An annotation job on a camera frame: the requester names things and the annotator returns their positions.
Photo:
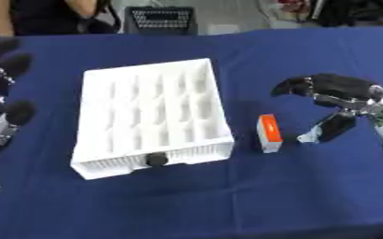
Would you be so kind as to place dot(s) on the person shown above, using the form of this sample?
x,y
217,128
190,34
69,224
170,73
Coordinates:
x,y
42,15

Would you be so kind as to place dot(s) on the white compartment drawer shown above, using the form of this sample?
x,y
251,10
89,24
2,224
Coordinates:
x,y
151,118

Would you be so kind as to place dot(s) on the black bag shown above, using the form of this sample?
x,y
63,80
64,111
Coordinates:
x,y
358,12

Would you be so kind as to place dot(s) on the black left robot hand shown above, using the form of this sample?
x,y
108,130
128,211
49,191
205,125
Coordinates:
x,y
4,90

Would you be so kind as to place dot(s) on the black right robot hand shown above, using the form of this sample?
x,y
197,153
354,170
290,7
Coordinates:
x,y
336,85

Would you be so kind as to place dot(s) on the black perforated chair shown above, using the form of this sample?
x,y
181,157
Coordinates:
x,y
159,19

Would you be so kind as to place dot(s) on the orange and white box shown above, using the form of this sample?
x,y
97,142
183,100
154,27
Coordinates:
x,y
269,132

